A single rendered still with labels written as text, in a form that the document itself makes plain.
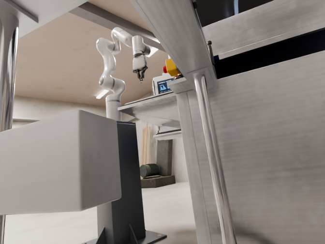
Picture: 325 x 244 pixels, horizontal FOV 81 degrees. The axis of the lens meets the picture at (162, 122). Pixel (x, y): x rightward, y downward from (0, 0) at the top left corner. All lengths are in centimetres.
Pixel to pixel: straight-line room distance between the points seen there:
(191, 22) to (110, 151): 43
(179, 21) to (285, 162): 72
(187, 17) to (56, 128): 43
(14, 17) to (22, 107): 759
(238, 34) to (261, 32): 11
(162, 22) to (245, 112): 60
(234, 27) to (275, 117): 52
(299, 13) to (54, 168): 117
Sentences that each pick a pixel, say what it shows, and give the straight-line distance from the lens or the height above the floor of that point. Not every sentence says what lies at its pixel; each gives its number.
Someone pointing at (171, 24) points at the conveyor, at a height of 84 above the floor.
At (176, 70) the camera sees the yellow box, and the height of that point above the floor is 96.
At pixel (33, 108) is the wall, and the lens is 816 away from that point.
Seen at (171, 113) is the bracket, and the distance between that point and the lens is 117.
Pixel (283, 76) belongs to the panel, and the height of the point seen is 81.
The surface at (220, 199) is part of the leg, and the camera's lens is 77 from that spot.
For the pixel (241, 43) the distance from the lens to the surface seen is 113.
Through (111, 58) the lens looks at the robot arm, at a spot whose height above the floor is 145.
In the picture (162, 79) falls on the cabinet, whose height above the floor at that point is 150.
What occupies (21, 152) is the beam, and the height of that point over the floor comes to 51.
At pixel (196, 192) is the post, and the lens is 101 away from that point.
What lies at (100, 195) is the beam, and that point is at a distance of 27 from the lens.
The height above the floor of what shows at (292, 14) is 110.
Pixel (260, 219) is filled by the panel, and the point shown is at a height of 21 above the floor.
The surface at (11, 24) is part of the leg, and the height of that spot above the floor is 80.
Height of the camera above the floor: 46
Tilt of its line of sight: 14 degrees up
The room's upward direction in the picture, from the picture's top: 7 degrees counter-clockwise
